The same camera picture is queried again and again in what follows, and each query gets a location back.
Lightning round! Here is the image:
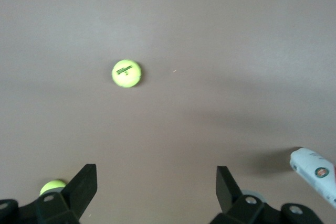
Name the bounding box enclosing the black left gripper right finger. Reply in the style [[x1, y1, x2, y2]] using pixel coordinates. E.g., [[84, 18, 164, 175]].
[[209, 165, 324, 224]]

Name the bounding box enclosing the yellow-green tennis ball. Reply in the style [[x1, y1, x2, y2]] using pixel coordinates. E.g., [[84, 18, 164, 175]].
[[111, 59, 143, 89], [39, 179, 68, 196]]

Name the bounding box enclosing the white blue tennis ball can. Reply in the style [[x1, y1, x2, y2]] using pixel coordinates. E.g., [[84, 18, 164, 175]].
[[289, 147, 336, 209]]

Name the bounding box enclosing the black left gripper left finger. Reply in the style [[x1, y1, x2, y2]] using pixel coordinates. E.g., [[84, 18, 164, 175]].
[[0, 163, 98, 224]]

